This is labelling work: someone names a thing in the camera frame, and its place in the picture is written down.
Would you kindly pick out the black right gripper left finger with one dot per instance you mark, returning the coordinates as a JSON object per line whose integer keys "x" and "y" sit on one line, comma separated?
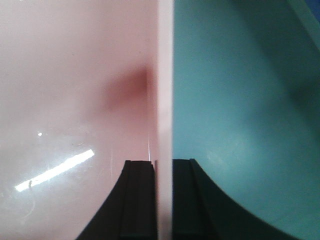
{"x": 129, "y": 211}

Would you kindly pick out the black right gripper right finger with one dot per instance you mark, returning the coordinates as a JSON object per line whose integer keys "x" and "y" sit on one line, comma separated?
{"x": 203, "y": 211}

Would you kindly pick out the pink plastic bin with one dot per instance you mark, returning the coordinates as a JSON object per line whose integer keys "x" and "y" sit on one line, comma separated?
{"x": 84, "y": 86}

